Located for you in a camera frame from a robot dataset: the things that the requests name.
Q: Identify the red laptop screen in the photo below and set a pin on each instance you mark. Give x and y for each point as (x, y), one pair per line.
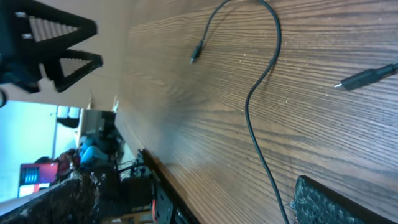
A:
(35, 177)

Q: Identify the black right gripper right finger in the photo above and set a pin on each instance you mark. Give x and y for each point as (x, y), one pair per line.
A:
(316, 203)

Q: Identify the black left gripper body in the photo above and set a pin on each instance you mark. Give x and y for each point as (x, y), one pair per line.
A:
(18, 66)

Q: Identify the person in blue clothes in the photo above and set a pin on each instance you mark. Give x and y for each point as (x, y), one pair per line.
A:
(97, 152)

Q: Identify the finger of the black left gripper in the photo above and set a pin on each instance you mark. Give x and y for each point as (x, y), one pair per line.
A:
(66, 67)
(55, 30)

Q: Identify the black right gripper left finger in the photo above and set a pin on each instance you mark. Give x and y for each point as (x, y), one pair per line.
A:
(73, 201)

